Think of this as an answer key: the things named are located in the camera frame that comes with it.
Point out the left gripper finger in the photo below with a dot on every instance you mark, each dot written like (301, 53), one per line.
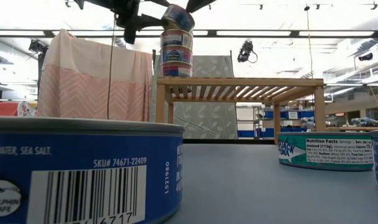
(151, 21)

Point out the blue tuna can silver lid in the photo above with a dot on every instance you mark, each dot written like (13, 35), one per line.
(83, 149)

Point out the teal can silver lid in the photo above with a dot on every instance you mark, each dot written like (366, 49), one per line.
(293, 152)

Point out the wooden slatted shelf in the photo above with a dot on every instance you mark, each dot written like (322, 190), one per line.
(207, 81)

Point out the pink chevron cloth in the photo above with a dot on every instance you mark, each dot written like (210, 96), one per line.
(83, 87)

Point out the black mounted device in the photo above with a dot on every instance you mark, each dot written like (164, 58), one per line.
(36, 46)

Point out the blue bin storage rack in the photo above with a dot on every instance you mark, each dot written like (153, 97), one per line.
(288, 114)

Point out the black ceiling fixture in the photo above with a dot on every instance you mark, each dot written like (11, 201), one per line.
(365, 56)

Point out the black hanging camera device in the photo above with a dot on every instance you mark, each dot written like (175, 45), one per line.
(245, 51)

